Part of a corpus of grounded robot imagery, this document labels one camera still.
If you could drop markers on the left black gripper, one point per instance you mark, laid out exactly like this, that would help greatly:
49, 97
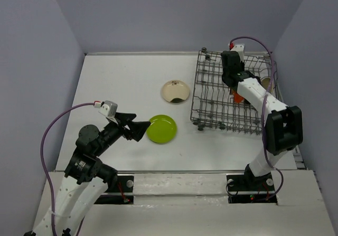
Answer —
137, 129

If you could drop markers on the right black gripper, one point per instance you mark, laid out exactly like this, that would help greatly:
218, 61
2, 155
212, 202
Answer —
243, 65

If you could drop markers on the orange plate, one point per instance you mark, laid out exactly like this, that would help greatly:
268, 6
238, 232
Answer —
237, 98

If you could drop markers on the cream floral plate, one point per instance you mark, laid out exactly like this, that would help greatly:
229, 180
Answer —
265, 83

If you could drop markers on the grey wire dish rack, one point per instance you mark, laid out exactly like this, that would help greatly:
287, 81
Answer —
213, 106

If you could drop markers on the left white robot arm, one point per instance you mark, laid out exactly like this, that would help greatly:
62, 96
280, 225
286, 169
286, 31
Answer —
86, 177

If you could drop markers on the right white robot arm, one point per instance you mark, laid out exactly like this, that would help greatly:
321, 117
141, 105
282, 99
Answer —
282, 125

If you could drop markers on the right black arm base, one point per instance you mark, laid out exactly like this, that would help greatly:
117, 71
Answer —
245, 188

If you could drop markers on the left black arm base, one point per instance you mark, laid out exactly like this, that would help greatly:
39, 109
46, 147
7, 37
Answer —
119, 194

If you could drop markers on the green plate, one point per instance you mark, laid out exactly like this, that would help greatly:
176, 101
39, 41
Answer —
162, 130

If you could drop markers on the cream plate with dark spot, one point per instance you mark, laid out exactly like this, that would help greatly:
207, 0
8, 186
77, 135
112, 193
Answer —
175, 91

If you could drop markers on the white foam strip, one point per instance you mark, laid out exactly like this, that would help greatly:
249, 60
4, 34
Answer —
158, 184

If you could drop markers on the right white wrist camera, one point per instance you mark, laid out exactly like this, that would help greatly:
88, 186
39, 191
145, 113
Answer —
240, 48

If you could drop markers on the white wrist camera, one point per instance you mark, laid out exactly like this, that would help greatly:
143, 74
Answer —
107, 109
240, 48

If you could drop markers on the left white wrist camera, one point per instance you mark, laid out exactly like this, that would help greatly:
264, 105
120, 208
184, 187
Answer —
107, 109

